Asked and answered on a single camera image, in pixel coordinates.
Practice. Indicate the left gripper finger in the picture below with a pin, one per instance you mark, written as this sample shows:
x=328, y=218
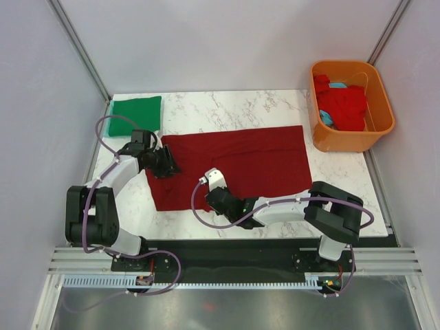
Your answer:
x=171, y=164
x=164, y=174

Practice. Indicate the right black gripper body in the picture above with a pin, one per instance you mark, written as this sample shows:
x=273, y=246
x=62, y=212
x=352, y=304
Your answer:
x=231, y=218

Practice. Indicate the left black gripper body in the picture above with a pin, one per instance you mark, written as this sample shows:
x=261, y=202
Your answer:
x=157, y=159

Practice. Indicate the dark red t shirt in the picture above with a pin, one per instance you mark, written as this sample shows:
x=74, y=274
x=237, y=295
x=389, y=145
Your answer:
x=269, y=162

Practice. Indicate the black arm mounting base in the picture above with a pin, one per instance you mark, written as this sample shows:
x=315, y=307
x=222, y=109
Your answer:
x=174, y=256

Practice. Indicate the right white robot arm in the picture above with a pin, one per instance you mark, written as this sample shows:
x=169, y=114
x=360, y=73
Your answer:
x=336, y=213

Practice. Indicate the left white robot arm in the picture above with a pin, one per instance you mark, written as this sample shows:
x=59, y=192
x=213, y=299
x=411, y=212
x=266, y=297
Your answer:
x=91, y=216

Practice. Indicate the folded green t shirt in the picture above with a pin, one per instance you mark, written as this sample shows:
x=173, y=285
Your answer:
x=145, y=112

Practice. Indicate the folded teal t shirt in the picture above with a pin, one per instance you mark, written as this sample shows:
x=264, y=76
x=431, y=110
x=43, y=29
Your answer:
x=107, y=122

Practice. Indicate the light blue t shirt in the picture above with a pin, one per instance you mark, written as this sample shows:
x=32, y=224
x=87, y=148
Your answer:
x=324, y=116

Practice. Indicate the bright red t shirt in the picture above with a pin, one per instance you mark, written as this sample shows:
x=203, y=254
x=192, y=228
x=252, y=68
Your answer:
x=347, y=107

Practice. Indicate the orange plastic basket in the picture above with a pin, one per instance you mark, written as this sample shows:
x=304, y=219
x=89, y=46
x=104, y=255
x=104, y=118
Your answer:
x=379, y=118

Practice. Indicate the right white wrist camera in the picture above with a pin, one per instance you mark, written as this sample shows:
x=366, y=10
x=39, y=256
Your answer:
x=213, y=179

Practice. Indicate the white slotted cable duct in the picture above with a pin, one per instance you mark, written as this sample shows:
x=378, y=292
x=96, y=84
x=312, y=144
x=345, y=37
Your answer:
x=251, y=278

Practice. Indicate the aluminium rail profile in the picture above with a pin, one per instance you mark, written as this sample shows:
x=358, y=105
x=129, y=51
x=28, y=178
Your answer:
x=369, y=261

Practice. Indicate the left aluminium frame post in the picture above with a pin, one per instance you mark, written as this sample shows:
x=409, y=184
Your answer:
x=74, y=38

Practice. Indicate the aluminium frame post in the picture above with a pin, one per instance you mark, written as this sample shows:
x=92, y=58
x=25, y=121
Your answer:
x=74, y=38
x=390, y=28

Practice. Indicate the right aluminium frame post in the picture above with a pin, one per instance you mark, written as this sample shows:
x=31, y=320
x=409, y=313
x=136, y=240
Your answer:
x=390, y=28

